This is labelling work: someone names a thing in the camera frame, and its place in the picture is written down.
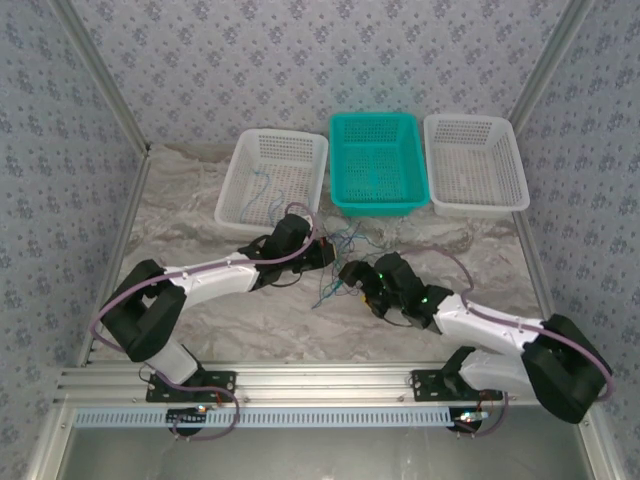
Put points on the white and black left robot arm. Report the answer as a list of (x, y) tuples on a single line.
[(215, 280)]

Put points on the aluminium frame post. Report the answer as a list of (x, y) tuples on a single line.
[(101, 65), (547, 65)]

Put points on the black controller board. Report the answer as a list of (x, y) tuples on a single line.
[(186, 417), (470, 422)]

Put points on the teal perforated plastic basket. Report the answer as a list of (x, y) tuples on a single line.
[(380, 209)]

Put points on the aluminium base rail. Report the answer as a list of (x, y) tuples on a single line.
[(325, 382)]

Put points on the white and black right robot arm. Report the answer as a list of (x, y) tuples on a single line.
[(490, 325)]

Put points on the aluminium frame leg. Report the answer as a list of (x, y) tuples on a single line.
[(600, 450), (52, 440)]

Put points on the white perforated plastic basket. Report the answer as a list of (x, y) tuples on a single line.
[(290, 155), (500, 165)]

